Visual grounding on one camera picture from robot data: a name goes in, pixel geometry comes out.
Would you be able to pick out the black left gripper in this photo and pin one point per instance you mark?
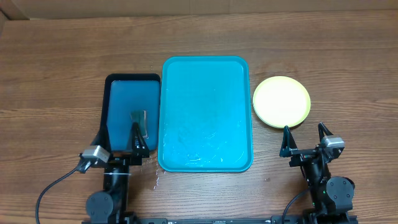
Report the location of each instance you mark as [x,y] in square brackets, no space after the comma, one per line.
[135,155]

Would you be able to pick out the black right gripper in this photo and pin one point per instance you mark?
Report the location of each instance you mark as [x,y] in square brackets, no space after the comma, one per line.
[306,153]

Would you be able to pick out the yellow plate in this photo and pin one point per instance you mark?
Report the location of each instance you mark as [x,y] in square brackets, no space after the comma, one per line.
[281,101]

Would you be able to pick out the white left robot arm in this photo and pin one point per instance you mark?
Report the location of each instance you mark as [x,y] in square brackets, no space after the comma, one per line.
[109,205]

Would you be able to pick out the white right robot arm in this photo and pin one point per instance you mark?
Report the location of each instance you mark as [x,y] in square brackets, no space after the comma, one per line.
[332,197]

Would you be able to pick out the black water tray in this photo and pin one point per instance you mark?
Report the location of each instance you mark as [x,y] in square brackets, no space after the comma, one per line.
[125,93]

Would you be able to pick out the blue serving tray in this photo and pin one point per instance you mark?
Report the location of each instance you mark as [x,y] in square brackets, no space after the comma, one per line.
[205,122]

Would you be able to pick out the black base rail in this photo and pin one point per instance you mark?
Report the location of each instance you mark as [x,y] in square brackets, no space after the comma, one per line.
[275,219]

